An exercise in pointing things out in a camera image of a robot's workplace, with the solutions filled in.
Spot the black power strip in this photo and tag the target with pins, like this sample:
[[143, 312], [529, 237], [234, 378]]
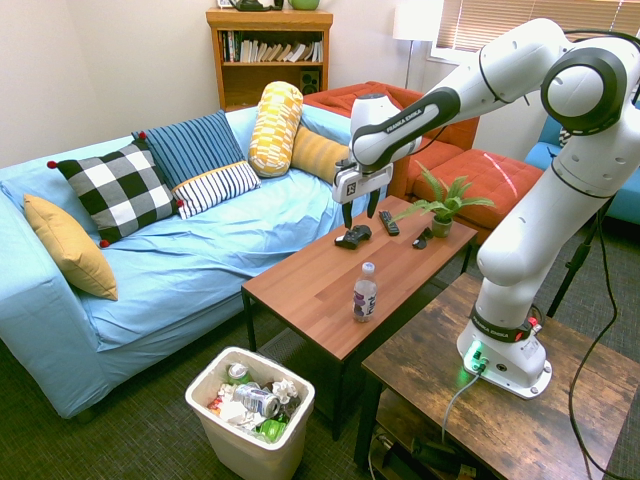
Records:
[[430, 452]]

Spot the small black speaker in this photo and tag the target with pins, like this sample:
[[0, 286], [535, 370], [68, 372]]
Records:
[[310, 81]]

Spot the light blue sofa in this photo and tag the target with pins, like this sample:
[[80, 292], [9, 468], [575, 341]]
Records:
[[200, 270]]

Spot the silver drink can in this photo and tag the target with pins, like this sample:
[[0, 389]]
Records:
[[255, 399]]

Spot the green drink can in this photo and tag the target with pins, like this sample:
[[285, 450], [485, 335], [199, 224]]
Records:
[[238, 372]]

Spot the white floor lamp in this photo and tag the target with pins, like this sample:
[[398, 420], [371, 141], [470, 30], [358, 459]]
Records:
[[417, 20]]

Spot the row of books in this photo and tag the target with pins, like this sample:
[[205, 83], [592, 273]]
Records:
[[270, 51]]

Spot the blue striped pillow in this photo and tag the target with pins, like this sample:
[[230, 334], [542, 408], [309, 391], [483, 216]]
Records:
[[190, 145]]

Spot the orange ottoman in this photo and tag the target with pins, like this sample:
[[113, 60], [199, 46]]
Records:
[[490, 175]]

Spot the white tissue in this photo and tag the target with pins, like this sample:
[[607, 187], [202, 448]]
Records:
[[235, 414]]

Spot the white plastic trash bin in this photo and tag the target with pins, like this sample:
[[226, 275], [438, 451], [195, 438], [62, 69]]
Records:
[[235, 450]]

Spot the clear hint water bottle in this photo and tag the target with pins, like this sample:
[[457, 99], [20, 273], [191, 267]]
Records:
[[365, 300]]

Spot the black object on shelf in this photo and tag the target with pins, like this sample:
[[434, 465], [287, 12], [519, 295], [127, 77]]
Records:
[[255, 5]]

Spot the crumpled white paper ball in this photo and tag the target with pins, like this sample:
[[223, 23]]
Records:
[[285, 390]]

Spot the black game controller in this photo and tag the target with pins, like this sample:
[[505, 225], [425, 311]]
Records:
[[354, 236]]

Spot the black sunglasses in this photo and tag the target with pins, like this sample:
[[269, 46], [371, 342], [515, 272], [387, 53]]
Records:
[[422, 239]]

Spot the yellow white patterned bolster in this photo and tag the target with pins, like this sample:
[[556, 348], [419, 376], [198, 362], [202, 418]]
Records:
[[275, 130]]

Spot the black remote control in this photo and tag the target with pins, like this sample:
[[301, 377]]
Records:
[[389, 222]]

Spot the wood coffee table black frame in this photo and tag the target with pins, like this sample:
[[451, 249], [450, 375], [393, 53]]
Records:
[[310, 295]]

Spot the white navy striped pillow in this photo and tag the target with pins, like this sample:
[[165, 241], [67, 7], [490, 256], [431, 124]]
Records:
[[220, 187]]

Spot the plain mustard pillow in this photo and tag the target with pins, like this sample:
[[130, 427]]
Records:
[[70, 245]]

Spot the orange armchair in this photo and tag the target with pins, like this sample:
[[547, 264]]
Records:
[[450, 135]]

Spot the teal blue chair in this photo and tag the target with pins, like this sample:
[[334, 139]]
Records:
[[625, 200]]

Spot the rustic dark wood table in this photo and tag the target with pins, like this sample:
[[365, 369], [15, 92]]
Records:
[[425, 380]]

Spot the potted green fern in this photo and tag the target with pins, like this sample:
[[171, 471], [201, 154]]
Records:
[[442, 220]]

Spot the black metal mesh panel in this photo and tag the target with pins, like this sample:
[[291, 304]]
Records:
[[285, 347]]

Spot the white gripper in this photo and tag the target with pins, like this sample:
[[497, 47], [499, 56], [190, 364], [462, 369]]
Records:
[[362, 181]]

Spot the black white checked pillow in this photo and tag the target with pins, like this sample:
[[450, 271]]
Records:
[[120, 190]]

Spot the black camera tripod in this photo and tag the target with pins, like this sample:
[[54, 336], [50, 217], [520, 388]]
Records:
[[575, 262]]

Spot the green plastic bottle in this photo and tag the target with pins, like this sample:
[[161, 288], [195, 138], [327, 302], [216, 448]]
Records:
[[270, 430]]

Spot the wooden bookshelf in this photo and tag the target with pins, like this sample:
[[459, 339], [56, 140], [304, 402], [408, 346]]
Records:
[[270, 80]]

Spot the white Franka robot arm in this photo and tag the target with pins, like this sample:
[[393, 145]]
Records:
[[525, 240]]

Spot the mustard striped pillow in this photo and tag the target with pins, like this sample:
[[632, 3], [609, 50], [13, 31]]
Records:
[[317, 152]]

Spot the green bowl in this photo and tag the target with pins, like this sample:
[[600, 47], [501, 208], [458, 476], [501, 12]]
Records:
[[304, 4]]

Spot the wooden window blinds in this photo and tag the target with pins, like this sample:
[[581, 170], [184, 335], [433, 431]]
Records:
[[550, 20]]

